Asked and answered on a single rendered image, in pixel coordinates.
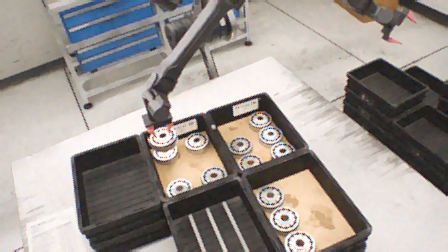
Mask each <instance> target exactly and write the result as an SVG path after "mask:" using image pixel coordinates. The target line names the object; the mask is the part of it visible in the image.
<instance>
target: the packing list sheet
mask: <svg viewBox="0 0 448 252"><path fill-rule="evenodd" d="M26 227H27V230H26V232H27V238H28V246H29V252H86V248H85V245H84V241H83V239H82V237H81V233H80V231H79V228H78V225H77V223H76V218H75V214H74V210H73V207H70V208H68V209H65V210H63V211H60V212H58V213H55V214H51V215H50V216H47V217H45V218H41V219H40V220H37V221H35V222H32V223H30V224H26Z"/></svg>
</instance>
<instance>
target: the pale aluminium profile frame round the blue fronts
mask: <svg viewBox="0 0 448 252"><path fill-rule="evenodd" d="M40 3H41V6H42V7H43V10H44V12H45V14H46V17H47V19H48V22H49V23H50V26H51V29H52V31H53V33H54V35H55V38H56V40H57V42H58V44H59V45H58V46H59V47H60V50H61V51H62V55H63V56H64V59H65V60H66V64H67V65H68V68H69V69H70V72H69V73H70V74H72V77H73V79H74V82H75V83H76V86H77V88H78V91H79V92H80V95H81V97H82V100H83V101H84V104H85V105H84V109H89V108H91V107H92V106H93V104H92V103H89V101H88V99H87V98H88V97H90V96H93V95H95V94H97V93H100V92H102V91H106V90H108V89H110V88H114V87H116V86H119V85H120V84H123V83H126V82H128V81H132V80H134V79H136V78H139V77H141V76H145V75H147V74H149V73H152V72H153V71H154V70H155V68H156V66H158V65H160V64H161V63H158V64H156V65H154V66H150V67H149V68H144V69H143V70H141V71H137V72H135V73H132V74H130V75H128V76H124V77H122V78H121V79H116V80H115V81H111V82H109V83H107V84H104V85H102V86H98V87H96V88H94V89H91V90H87V89H83V88H82V84H83V83H84V82H85V80H87V79H91V78H93V77H97V76H99V75H100V74H105V73H107V72H110V71H112V70H114V69H118V68H120V67H123V66H126V65H128V64H131V63H133V62H135V61H139V60H141V59H145V58H147V57H149V56H152V55H154V54H161V56H162V57H163V58H164V59H165V58H167V57H168V56H169V54H170V53H171V52H172V49H171V47H170V46H169V43H168V41H167V37H166V35H165V31H164V26H165V21H164V19H166V18H170V17H172V16H176V15H178V14H180V13H184V12H186V11H190V10H191V8H192V4H193V3H191V4H187V5H184V6H181V7H178V8H177V9H175V10H174V11H172V12H170V11H165V12H163V10H162V9H161V8H160V7H159V6H158V5H156V4H154V5H155V7H156V12H155V16H151V17H148V18H146V19H142V20H140V21H138V22H134V23H132V24H127V25H125V26H123V27H119V28H117V29H113V30H111V31H109V32H104V33H102V34H100V35H96V36H94V37H90V38H88V39H86V40H82V41H80V42H77V43H73V44H71V43H70V42H69V43H65V44H64V43H63V40H62V39H61V35H60V34H59V31H58V29H57V28H60V27H62V26H64V25H63V24H62V22H60V23H58V24H56V23H55V22H54V19H53V17H52V14H51V12H50V10H49V7H48V5H47V2H46V0H40ZM242 6H243V12H242V11H240V18H237V19H236V22H237V29H238V30H240V31H241V32H242V33H240V34H238V35H237V37H236V39H235V40H233V41H237V40H239V39H242V38H244V37H245V40H247V41H246V42H245V46H251V45H252V41H250V40H251V39H250V15H249V4H248V0H246V2H245V3H244V4H243V5H242ZM242 6H241V7H242ZM47 11H48V12H49V13H48V14H49V15H50V16H48V14H47ZM157 21H158V22H159V25H160V27H158V30H159V32H160V34H159V35H160V39H161V42H162V46H160V45H159V46H157V47H154V48H152V49H150V50H148V51H146V52H142V53H140V54H136V55H134V56H133V57H128V58H126V59H123V60H121V61H119V62H115V63H113V64H111V65H107V66H105V67H101V68H99V69H98V70H97V69H95V70H91V71H90V72H88V73H86V74H84V75H80V76H78V75H77V74H76V72H77V70H76V69H74V66H78V65H79V61H78V60H77V57H70V56H69V55H68V53H69V52H73V51H75V50H79V49H81V48H83V47H87V46H89V45H91V44H95V43H97V42H101V41H104V40H105V39H109V38H111V37H113V36H117V35H120V34H124V33H126V32H128V31H132V30H134V29H136V28H141V27H143V26H147V25H149V24H151V23H155V22H157ZM242 22H244V24H245V27H243V26H242V25H241V24H240V23H242ZM161 35H162V36H161ZM233 41H229V42H228V41H225V40H224V39H223V40H220V41H217V42H215V43H211V44H209V45H208V48H209V50H213V49H214V48H218V47H220V46H223V45H225V44H228V43H231V42H233ZM86 97H87V98H86Z"/></svg>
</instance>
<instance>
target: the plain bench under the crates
mask: <svg viewBox="0 0 448 252"><path fill-rule="evenodd" d="M261 92H267V93H268V95H269V96H270V97H271V98H272V100H273V101H274V102H275V104H276V105H278V107H279V108H280V110H281V111H282V112H283V114H284V115H285V116H286V117H287V119H288V120H289V121H290V122H291V123H292V125H293V126H294V127H295V129H296V130H297V132H299V134H300V135H301V136H302V137H303V139H304V140H305V141H306V142H307V144H309V149H311V150H313V151H314V153H315V154H316V155H317V157H318V158H319V159H320V160H321V161H322V162H323V164H324V165H325V167H326V168H327V169H328V171H330V173H331V174H332V176H334V178H335V179H336V181H337V182H338V183H339V185H341V187H342V188H343V190H345V192H346V193H347V195H348V196H349V197H350V199H351V200H352V201H353V202H354V203H355V204H356V206H357V207H358V209H359V210H360V211H361V212H362V214H363V215H364V216H365V217H366V219H367V220H368V222H369V223H370V224H371V225H372V232H371V235H370V236H368V240H367V241H365V242H366V245H367V247H366V251H365V252H448V197H447V196H446V195H444V194H443V193H442V192H441V191H440V190H438V189H437V188H436V187H435V186H434V185H432V183H430V182H429V181H427V179H425V178H424V177H423V176H421V175H420V174H419V173H417V171H415V170H414V169H413V168H411V166H409V165H408V164H406V162H404V161H403V160H402V159H400V157H398V156H397V155H396V154H395V153H393V152H392V151H390V150H389V148H387V147H386V146H384V145H383V144H381V142H380V141H378V140H377V139H375V137H373V136H372V135H371V134H369V133H368V132H367V131H366V130H364V129H363V128H362V127H361V126H360V125H358V124H357V123H356V122H355V121H353V120H352V119H351V118H349V117H348V116H347V115H346V114H345V113H343V112H342V111H341V110H339V108H337V107H336V106H335V105H333V104H332V103H330V101H329V100H327V99H326V98H324V97H323V95H321V94H320V93H318V92H317V91H316V90H314V88H311V86H310V85H308V84H307V83H305V82H304V81H303V80H302V79H301V78H299V77H298V76H296V75H295V74H294V73H292V71H289V69H288V68H286V67H285V66H284V65H282V63H280V62H279V61H277V60H276V59H275V58H273V57H272V56H269V57H267V58H264V59H262V60H258V61H257V62H255V63H252V64H250V65H246V66H245V67H243V68H239V69H238V70H234V71H232V72H229V73H227V74H225V75H222V76H220V77H216V78H215V79H213V80H209V81H208V82H204V83H203V84H200V85H197V86H195V87H192V88H190V89H188V90H185V91H183V92H179V93H178V94H176V95H173V96H171V97H168V100H169V102H170V104H171V108H170V112H171V115H172V116H173V122H174V121H176V120H180V119H183V118H185V117H190V116H192V115H196V114H198V113H200V112H204V113H205V114H206V112H207V111H208V110H211V109H213V108H215V107H220V106H222V105H226V104H229V103H231V102H235V101H238V100H242V99H244V98H246V97H250V96H253V95H257V94H259V93H261ZM146 113H147V112H146V107H143V108H141V109H139V110H136V111H134V112H130V113H129V114H127V115H124V116H122V117H118V118H117V119H115V120H111V121H110V122H106V123H104V124H103V125H99V126H98V127H95V128H93V129H91V130H88V131H86V132H82V133H81V134H77V135H76V136H74V137H71V138H69V139H66V140H64V141H60V142H59V143H57V144H54V145H52V146H49V147H48V148H44V149H42V150H39V151H38V152H34V153H32V154H31V155H28V156H26V157H23V158H21V159H18V160H17V161H13V162H11V168H12V179H13V183H14V193H15V198H16V203H17V212H18V217H19V223H20V227H21V237H22V242H23V246H24V252H29V246H28V238H27V232H26V230H27V227H26V224H30V223H32V222H35V221H37V220H40V219H41V218H45V217H47V216H50V215H51V214H55V213H58V212H60V211H63V210H65V209H68V208H70V207H73V210H74V214H75V218H76V223H77V225H78V219H77V213H76V206H75V193H74V186H73V179H72V166H71V156H73V155H74V154H76V153H80V152H82V151H86V150H89V149H93V148H95V147H100V146H102V145H104V144H108V143H110V142H114V141H116V140H118V139H122V138H125V137H129V136H131V135H139V136H140V134H141V132H144V131H146V130H147V129H146V127H145V125H144V121H143V120H142V117H141V115H144V114H146ZM129 252H177V248H176V245H175V242H174V238H173V236H172V234H171V236H169V237H167V238H163V239H162V240H158V241H156V242H153V243H151V244H147V245H145V246H142V247H140V248H137V249H135V250H131V251H129Z"/></svg>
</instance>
